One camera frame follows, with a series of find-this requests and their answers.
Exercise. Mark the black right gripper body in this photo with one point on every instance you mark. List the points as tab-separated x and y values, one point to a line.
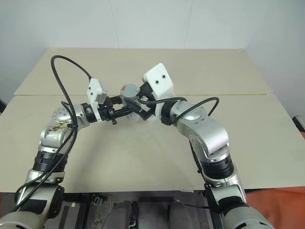
147	91

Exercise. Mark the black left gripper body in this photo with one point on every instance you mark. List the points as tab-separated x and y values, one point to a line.
106	113

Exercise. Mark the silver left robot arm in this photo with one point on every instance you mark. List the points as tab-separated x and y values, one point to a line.
51	133

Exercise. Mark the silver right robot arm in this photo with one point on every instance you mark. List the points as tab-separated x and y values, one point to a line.
209	133

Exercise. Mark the dark rounded shape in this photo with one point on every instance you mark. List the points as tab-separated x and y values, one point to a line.
124	214

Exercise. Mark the dark object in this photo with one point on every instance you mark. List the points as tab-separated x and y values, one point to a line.
2	105

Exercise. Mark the red and grey object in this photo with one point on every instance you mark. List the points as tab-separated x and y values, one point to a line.
300	126

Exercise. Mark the orange cloth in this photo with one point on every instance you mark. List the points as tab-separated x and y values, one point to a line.
276	202

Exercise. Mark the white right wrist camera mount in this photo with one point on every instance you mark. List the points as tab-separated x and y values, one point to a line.
159	76

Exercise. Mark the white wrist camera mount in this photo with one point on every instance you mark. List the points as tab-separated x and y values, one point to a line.
94	88
159	76

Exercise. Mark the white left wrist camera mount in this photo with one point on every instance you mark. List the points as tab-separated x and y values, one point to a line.
94	88

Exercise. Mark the black base frame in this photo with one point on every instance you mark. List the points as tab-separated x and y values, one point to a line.
152	207

